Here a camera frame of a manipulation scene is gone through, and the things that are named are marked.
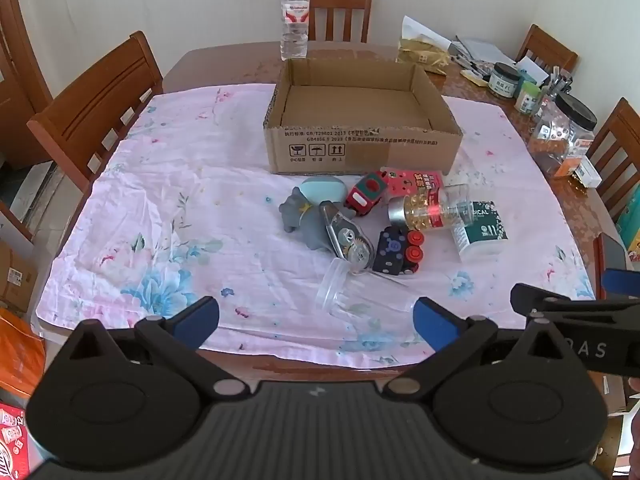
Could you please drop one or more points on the orange snack box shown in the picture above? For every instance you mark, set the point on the orange snack box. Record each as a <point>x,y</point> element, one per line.
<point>567,167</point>

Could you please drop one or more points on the brown cardboard carton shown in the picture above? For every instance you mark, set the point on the brown cardboard carton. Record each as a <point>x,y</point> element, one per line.
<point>15,275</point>

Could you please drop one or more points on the orange plastic bag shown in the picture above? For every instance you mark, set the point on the orange plastic bag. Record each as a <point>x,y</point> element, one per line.
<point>17,355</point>

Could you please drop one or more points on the stack of papers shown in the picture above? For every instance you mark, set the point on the stack of papers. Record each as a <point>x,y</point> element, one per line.
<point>480,52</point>

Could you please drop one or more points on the white tissue paper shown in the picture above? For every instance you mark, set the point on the white tissue paper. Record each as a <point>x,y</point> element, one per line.
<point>422,30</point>

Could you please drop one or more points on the grey animal toy figure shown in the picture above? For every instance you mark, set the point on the grey animal toy figure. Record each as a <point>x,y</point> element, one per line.
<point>300,217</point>

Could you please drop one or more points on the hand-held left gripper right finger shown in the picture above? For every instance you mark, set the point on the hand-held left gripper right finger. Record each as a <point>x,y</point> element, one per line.
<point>436,322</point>

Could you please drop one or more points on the red toy train car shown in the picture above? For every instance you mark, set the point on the red toy train car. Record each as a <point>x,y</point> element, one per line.
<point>367,192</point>

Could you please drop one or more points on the green lidded canister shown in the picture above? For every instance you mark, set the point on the green lidded canister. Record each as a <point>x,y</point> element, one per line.
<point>527,100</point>

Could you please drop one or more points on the red printed package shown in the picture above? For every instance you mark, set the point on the red printed package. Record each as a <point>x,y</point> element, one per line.
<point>12,435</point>

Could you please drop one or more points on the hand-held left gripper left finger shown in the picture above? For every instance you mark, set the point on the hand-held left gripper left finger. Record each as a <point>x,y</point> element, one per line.
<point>197,319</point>

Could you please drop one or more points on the correction tape dispenser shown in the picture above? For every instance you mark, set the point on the correction tape dispenser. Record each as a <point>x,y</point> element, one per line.
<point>347,237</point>

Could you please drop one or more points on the clear water bottle red label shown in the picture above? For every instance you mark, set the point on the clear water bottle red label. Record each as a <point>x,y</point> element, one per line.
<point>294,25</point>

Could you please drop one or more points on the small white box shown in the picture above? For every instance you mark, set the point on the small white box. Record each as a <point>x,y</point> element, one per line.
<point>587,172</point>

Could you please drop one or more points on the dark jar white label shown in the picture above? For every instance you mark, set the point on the dark jar white label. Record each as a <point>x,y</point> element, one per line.
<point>503,82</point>

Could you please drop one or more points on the large clear jar black lid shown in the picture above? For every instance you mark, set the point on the large clear jar black lid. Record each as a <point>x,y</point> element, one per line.
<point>562,135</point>

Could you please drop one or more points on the pen holder with pens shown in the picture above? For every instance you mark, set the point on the pen holder with pens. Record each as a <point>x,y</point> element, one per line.
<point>552,90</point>

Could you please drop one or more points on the cardboard box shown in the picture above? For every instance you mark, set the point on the cardboard box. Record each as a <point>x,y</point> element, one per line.
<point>310,152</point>

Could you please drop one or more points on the wooden chair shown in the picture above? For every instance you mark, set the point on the wooden chair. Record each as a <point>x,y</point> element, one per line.
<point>545,47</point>
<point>617,145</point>
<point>340,10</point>
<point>95,105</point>

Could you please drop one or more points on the wooden door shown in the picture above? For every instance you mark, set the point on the wooden door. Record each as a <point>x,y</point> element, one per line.
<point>17,60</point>

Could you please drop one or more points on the black toy train red wheels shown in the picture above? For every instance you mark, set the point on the black toy train red wheels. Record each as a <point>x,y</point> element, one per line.
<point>392,252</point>

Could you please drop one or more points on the clear bottle yellow capsules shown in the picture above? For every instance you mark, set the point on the clear bottle yellow capsules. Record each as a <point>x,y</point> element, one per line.
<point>425,210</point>

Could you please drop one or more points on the clear plastic jar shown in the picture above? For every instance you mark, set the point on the clear plastic jar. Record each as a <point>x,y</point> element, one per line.
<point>332,290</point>

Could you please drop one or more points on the pink floral cloth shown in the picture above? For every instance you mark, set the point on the pink floral cloth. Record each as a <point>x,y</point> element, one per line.
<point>200,240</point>

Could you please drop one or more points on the pink card case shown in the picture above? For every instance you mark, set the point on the pink card case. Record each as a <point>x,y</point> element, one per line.
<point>415,180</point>

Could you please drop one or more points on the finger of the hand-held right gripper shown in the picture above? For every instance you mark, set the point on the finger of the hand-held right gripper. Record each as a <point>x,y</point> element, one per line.
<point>622,280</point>
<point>580,307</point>

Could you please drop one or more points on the light blue earbuds case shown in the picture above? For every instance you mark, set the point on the light blue earbuds case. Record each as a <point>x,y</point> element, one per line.
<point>322,190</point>

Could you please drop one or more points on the white plastic bottle green label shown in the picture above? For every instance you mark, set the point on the white plastic bottle green label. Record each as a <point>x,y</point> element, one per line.
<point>480,232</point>

